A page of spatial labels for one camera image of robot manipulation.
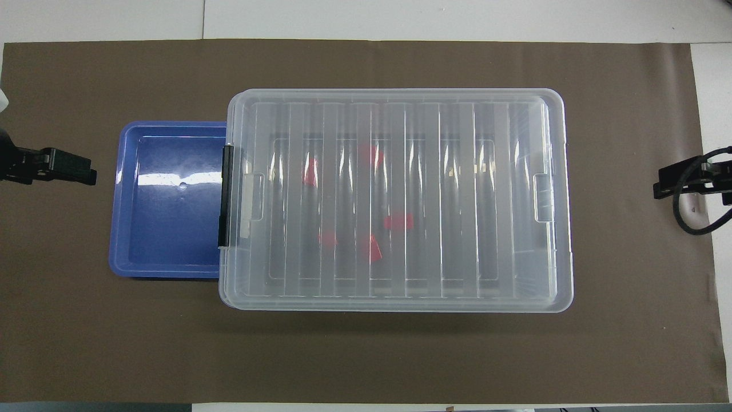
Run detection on black box latch handle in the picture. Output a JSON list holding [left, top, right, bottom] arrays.
[[218, 145, 236, 248]]

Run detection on clear plastic storage box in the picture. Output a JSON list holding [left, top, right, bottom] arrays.
[[219, 88, 574, 314]]

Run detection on clear ribbed box lid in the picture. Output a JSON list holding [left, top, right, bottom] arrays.
[[227, 87, 574, 314]]

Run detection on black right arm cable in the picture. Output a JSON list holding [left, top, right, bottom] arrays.
[[673, 147, 732, 236]]

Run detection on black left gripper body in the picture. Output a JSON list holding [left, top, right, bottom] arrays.
[[0, 129, 29, 185]]

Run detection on brown table mat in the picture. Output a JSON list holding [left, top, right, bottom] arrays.
[[0, 39, 730, 405]]

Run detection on blue plastic tray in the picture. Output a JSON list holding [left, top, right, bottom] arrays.
[[109, 120, 229, 279]]

